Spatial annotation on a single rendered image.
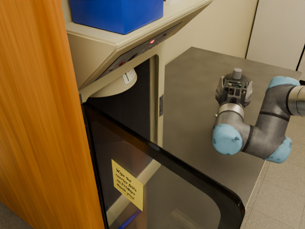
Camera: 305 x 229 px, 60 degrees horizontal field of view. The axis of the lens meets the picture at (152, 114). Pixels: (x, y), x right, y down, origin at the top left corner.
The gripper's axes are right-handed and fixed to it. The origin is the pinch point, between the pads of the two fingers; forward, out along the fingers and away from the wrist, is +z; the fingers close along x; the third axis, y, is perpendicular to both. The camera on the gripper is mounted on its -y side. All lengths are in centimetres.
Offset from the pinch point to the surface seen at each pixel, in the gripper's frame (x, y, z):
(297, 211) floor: -59, -114, 48
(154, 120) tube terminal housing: 22.1, -1.9, -25.6
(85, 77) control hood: 23, 29, -58
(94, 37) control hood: 20, 36, -59
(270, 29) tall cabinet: -33, -52, 250
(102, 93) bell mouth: 28, 17, -44
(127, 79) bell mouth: 24.5, 18.4, -38.5
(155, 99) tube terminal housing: 21.8, 5.4, -25.1
